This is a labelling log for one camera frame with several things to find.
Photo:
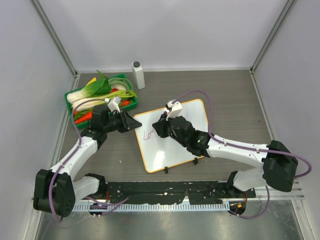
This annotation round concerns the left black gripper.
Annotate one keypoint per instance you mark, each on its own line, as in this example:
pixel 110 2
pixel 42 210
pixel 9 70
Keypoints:
pixel 128 123

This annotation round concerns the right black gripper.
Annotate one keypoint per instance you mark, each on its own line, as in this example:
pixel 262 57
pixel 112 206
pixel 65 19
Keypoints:
pixel 160 127

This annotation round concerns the orange framed whiteboard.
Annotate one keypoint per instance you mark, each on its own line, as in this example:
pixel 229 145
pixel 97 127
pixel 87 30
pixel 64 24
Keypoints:
pixel 159 153

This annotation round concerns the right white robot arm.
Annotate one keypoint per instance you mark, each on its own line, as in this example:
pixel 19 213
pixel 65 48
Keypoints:
pixel 272 164

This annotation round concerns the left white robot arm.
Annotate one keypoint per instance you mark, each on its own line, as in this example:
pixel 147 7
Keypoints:
pixel 55 190

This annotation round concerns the left black whiteboard foot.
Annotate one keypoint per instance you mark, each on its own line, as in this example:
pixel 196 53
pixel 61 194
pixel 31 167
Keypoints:
pixel 166 170

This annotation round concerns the orange carrot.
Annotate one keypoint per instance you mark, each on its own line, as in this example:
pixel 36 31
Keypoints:
pixel 85 117

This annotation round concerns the green onion bundle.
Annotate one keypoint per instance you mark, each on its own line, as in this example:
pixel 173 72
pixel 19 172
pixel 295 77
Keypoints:
pixel 120 83

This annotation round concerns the green plastic tray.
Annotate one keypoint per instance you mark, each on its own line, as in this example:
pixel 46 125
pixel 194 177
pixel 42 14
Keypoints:
pixel 127 104

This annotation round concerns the bok choy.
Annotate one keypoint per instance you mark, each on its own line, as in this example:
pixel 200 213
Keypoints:
pixel 96 92

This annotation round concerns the white bottle grey cap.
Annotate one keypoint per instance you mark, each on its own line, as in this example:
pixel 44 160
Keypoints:
pixel 138 75

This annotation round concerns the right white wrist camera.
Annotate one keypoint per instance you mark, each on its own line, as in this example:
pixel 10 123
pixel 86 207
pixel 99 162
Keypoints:
pixel 173 109

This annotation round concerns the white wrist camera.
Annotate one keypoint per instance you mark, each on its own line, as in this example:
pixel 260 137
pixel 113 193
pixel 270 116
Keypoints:
pixel 173 109
pixel 113 104

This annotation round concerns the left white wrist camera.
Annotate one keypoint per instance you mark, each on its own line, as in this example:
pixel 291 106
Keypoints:
pixel 113 104

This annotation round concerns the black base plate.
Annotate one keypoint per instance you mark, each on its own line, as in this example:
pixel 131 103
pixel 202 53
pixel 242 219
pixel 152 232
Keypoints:
pixel 170 192

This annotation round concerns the white slotted cable duct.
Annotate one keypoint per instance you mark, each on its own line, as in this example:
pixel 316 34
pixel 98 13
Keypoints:
pixel 185 206

